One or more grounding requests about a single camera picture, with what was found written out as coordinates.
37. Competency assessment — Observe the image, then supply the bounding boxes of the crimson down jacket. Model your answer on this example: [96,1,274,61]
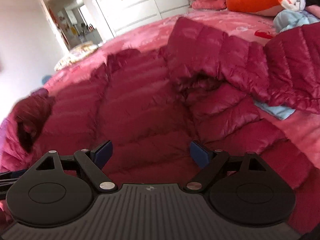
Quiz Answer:
[0,16,320,235]

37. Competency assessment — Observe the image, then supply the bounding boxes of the blue round stool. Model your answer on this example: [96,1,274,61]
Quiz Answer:
[41,75,52,85]

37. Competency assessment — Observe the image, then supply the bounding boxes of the floral yellow pillow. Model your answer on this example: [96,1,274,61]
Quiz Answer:
[54,41,99,72]

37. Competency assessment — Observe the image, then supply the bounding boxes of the light blue garment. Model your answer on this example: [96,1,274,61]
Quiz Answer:
[254,9,319,120]

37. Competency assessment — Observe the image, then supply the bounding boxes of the white sliding wardrobe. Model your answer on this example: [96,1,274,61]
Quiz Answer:
[97,0,190,37]

